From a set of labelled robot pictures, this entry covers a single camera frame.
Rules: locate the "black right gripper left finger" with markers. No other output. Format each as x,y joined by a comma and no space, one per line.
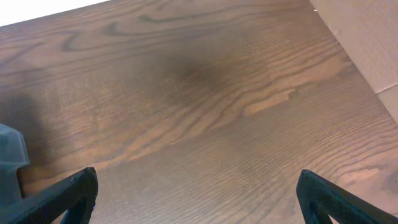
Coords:
74,197

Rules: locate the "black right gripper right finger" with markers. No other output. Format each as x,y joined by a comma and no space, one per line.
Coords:
321,201

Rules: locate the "clear plastic storage bin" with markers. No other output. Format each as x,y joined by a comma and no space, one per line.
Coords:
13,156

